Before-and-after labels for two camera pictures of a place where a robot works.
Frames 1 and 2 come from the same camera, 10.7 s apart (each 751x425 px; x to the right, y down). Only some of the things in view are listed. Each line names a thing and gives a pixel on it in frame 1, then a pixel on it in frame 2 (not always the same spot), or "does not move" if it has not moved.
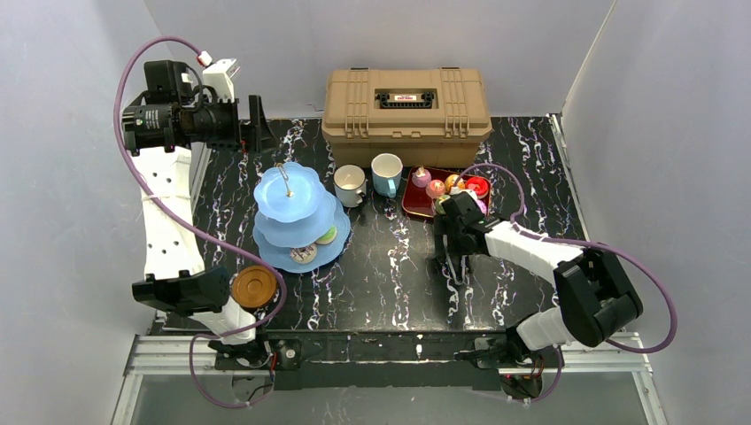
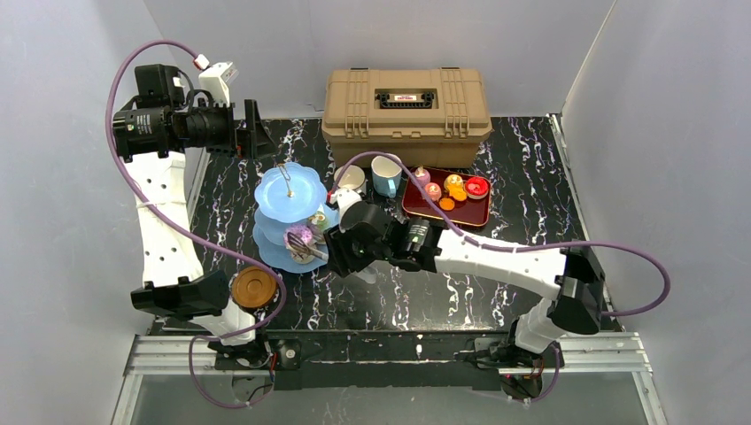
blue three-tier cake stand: x=301 y=227 does not move
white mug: x=351 y=185 does not move
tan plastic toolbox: x=432 y=118 does not move
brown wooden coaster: x=253 y=286 does not move
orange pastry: x=451 y=180 does not move
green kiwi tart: x=438 y=207 → x=319 y=220
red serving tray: x=415 y=199 does not move
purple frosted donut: x=482 y=206 → x=305 y=235
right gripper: x=448 y=233 → x=338 y=251
